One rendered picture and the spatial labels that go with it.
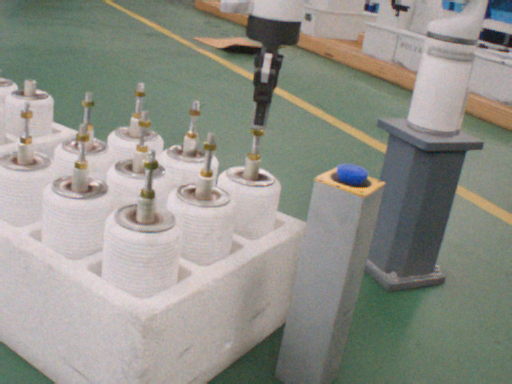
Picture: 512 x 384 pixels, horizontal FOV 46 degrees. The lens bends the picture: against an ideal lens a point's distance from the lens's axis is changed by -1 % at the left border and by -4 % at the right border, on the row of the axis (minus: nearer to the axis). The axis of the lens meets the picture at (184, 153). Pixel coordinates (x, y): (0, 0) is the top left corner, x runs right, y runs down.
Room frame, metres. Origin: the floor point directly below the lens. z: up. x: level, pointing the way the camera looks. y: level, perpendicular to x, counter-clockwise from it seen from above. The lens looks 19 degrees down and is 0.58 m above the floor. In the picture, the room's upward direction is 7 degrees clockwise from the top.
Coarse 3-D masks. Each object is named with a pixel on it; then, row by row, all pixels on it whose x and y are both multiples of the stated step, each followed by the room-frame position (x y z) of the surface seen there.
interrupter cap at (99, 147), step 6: (72, 138) 0.95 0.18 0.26; (66, 144) 0.92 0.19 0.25; (72, 144) 0.93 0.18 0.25; (96, 144) 0.94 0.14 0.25; (102, 144) 0.94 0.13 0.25; (66, 150) 0.90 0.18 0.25; (72, 150) 0.89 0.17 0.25; (90, 150) 0.91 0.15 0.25; (96, 150) 0.91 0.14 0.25; (102, 150) 0.91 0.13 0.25; (108, 150) 0.92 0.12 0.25
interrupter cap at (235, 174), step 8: (232, 168) 0.90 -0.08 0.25; (240, 168) 0.90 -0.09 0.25; (232, 176) 0.86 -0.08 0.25; (240, 176) 0.88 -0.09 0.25; (264, 176) 0.88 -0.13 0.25; (272, 176) 0.88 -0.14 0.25; (248, 184) 0.84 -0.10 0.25; (256, 184) 0.84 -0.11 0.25; (264, 184) 0.84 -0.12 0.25; (272, 184) 0.86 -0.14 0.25
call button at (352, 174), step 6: (342, 168) 0.74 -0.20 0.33; (348, 168) 0.74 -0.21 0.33; (354, 168) 0.74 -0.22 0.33; (360, 168) 0.74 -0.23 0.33; (342, 174) 0.73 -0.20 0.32; (348, 174) 0.72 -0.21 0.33; (354, 174) 0.72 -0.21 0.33; (360, 174) 0.72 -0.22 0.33; (366, 174) 0.73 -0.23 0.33; (342, 180) 0.73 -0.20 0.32; (348, 180) 0.73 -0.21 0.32; (354, 180) 0.72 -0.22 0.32; (360, 180) 0.72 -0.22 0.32
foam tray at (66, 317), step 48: (0, 240) 0.74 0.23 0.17; (240, 240) 0.80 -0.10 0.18; (288, 240) 0.84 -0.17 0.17; (0, 288) 0.74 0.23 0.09; (48, 288) 0.68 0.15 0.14; (96, 288) 0.63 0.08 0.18; (192, 288) 0.66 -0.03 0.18; (240, 288) 0.74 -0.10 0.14; (288, 288) 0.87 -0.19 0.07; (0, 336) 0.74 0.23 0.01; (48, 336) 0.68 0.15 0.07; (96, 336) 0.62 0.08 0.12; (144, 336) 0.58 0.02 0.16; (192, 336) 0.66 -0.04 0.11; (240, 336) 0.76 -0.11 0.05
